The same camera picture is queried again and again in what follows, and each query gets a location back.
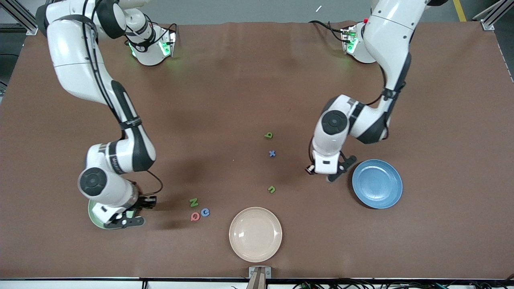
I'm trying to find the grey metal bracket with post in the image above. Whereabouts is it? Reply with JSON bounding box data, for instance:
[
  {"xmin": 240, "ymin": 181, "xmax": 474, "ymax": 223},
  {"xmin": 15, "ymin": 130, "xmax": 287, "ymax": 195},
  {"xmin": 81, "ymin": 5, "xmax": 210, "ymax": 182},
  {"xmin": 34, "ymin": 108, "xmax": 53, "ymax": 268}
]
[{"xmin": 249, "ymin": 267, "xmax": 272, "ymax": 289}]

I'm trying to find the light green round plate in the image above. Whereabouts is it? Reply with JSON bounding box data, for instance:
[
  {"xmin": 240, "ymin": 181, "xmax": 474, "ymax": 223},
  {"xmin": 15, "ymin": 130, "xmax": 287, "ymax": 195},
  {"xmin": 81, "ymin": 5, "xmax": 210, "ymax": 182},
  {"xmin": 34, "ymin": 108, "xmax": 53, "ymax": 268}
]
[{"xmin": 88, "ymin": 199, "xmax": 121, "ymax": 230}]

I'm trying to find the cream round plate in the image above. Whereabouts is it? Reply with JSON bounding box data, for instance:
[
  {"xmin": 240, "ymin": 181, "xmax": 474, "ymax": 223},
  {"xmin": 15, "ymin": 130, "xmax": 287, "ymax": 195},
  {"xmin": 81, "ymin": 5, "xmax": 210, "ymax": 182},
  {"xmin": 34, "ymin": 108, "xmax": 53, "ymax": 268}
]
[{"xmin": 229, "ymin": 207, "xmax": 283, "ymax": 263}]

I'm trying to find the blue round plate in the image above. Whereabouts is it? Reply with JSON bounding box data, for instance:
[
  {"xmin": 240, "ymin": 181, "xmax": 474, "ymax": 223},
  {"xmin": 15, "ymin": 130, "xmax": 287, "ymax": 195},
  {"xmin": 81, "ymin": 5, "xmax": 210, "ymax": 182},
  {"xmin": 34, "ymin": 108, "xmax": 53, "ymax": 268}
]
[{"xmin": 352, "ymin": 159, "xmax": 403, "ymax": 210}]

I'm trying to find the brown table cover sheet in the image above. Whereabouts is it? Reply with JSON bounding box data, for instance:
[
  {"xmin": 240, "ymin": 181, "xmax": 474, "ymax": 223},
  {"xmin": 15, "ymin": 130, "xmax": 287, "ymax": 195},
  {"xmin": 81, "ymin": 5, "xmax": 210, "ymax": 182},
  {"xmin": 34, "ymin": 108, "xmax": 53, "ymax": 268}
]
[{"xmin": 0, "ymin": 21, "xmax": 514, "ymax": 279}]

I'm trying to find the black base power cable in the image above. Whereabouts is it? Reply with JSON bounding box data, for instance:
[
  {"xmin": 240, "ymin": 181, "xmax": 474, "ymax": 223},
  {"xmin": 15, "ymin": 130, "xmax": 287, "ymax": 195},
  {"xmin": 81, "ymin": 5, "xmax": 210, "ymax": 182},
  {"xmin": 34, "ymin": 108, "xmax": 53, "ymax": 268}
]
[{"xmin": 309, "ymin": 20, "xmax": 347, "ymax": 43}]

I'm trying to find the aluminium frame profile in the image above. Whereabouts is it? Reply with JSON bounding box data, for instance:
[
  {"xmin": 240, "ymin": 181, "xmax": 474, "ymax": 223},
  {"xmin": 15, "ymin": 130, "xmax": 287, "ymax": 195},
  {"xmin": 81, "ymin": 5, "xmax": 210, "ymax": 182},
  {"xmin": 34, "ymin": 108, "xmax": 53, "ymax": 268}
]
[
  {"xmin": 473, "ymin": 0, "xmax": 514, "ymax": 31},
  {"xmin": 0, "ymin": 0, "xmax": 39, "ymax": 36}
]

